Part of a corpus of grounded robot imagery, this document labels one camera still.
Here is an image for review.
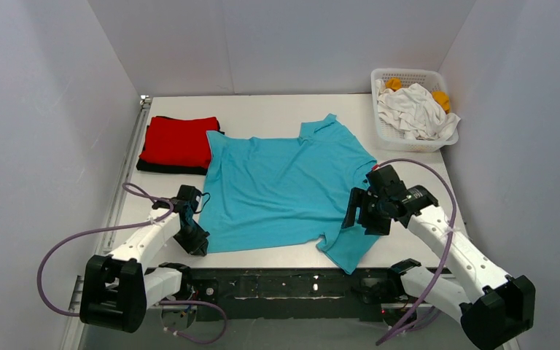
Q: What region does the turquoise polo shirt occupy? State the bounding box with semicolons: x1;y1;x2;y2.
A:
199;114;376;273

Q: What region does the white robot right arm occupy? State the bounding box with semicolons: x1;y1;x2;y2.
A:
342;162;536;349

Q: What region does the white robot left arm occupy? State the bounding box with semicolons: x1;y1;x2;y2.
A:
79;184;209;333

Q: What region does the white plastic laundry basket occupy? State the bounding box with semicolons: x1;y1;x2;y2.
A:
370;68;459;152

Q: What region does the crumpled white t-shirt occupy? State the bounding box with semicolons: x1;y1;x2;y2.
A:
375;79;461;141

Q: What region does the folded red t-shirt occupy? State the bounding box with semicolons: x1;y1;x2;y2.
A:
139;115;223;170

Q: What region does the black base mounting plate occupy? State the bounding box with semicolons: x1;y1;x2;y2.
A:
182;268;415;323

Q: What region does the orange t-shirt in basket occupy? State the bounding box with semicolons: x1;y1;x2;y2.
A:
385;77;451;113

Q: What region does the aluminium frame rail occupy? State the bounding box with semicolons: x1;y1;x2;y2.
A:
60;96;153;350

